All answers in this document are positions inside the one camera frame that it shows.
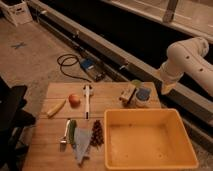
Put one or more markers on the whiteboard eraser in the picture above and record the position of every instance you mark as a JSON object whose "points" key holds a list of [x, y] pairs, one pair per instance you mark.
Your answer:
{"points": [[127, 94]]}

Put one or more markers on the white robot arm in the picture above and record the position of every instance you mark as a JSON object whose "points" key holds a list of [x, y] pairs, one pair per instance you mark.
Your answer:
{"points": [[187, 57]]}

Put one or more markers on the blue power box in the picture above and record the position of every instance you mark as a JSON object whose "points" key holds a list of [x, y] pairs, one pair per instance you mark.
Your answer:
{"points": [[92, 70]]}

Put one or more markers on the white marker pen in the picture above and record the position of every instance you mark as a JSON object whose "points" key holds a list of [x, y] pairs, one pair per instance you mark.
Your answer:
{"points": [[87, 93]]}

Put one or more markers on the red apple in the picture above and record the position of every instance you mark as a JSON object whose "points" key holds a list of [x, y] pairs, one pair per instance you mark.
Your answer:
{"points": [[74, 100]]}

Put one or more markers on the green cucumber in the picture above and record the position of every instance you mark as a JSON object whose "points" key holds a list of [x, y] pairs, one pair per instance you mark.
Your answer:
{"points": [[72, 126]]}

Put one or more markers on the dark grape bunch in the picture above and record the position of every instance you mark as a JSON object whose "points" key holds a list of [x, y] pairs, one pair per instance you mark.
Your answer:
{"points": [[97, 134]]}

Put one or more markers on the blue cloth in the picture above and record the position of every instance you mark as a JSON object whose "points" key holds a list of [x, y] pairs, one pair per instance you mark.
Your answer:
{"points": [[82, 139]]}

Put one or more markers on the yellow plastic bin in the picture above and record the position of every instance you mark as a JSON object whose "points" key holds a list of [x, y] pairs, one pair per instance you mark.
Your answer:
{"points": [[147, 140]]}

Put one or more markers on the yellow banana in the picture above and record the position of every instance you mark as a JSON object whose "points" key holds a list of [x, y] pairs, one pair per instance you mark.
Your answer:
{"points": [[51, 112]]}

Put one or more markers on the silver metal spatula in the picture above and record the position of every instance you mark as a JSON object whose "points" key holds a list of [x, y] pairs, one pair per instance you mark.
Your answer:
{"points": [[63, 141]]}

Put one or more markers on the black chair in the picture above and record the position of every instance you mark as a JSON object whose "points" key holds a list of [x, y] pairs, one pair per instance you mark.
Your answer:
{"points": [[13, 118]]}

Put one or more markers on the white cardboard box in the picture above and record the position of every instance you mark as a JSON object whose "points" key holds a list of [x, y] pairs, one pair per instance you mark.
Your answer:
{"points": [[17, 14]]}

